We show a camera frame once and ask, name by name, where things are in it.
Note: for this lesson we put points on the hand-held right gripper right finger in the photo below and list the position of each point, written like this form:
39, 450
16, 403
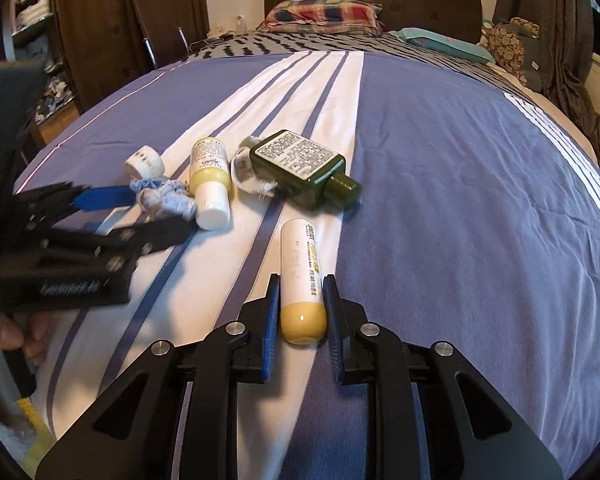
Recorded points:
332, 330

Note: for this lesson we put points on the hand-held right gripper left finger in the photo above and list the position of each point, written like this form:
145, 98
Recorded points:
270, 330

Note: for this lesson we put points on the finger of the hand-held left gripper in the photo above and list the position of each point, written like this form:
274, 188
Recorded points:
150, 237
105, 197

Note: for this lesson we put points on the blue white cloth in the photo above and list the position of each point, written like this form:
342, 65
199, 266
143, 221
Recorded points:
167, 200

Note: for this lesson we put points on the white yellow tube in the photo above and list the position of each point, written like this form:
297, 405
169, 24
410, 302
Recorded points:
302, 270

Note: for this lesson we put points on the person's left hand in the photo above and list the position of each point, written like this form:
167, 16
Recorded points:
5, 330

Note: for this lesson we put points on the small white jar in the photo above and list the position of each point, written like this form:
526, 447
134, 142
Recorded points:
145, 162

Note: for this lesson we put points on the yellow bottle white cap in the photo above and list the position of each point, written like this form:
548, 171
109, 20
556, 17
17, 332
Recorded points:
207, 180

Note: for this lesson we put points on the crumpled patterned clothes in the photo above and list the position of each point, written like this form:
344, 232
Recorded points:
55, 90

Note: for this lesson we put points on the dark green labelled bottle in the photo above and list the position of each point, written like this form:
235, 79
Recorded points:
325, 172

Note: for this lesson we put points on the blue white striped bedspread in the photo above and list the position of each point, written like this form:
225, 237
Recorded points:
455, 210

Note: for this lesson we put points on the dark wooden wardrobe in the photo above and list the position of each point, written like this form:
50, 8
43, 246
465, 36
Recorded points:
100, 25

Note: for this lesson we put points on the thin metal rod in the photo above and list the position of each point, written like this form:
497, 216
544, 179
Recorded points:
183, 40

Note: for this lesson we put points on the dark wooden nightstand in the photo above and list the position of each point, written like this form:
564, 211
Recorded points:
205, 45

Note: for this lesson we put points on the striped folded clothes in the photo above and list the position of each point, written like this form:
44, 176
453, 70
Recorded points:
32, 15

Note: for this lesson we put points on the grey patterned blanket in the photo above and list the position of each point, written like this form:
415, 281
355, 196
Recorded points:
280, 42

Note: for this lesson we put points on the plaid pillow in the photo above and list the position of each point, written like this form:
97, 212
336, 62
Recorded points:
320, 15

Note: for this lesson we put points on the teal pillow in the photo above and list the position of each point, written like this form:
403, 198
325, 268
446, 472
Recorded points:
440, 42

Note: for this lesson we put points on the circle patterned cushion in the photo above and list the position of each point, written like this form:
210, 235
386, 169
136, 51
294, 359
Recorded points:
507, 50

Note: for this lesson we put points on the grey green bag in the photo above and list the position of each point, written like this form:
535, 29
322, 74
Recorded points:
531, 62

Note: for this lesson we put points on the dark wooden headboard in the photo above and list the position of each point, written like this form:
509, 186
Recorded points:
430, 5

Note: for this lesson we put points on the brown curtain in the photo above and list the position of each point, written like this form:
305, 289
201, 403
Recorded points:
565, 35

